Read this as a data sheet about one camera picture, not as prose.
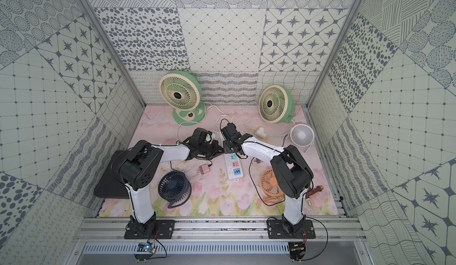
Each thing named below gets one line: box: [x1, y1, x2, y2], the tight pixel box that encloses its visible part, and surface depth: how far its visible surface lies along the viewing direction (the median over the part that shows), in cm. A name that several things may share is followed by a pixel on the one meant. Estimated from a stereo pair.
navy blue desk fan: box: [157, 170, 192, 209], surface depth 80 cm
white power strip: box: [223, 152, 244, 181], surface depth 92 cm
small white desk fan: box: [289, 124, 315, 147], surface depth 97 cm
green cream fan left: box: [159, 70, 207, 126], surface depth 95 cm
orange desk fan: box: [261, 168, 285, 204], surface depth 80 cm
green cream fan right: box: [258, 84, 297, 124], surface depth 105 cm
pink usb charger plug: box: [198, 163, 211, 176], surface depth 92 cm
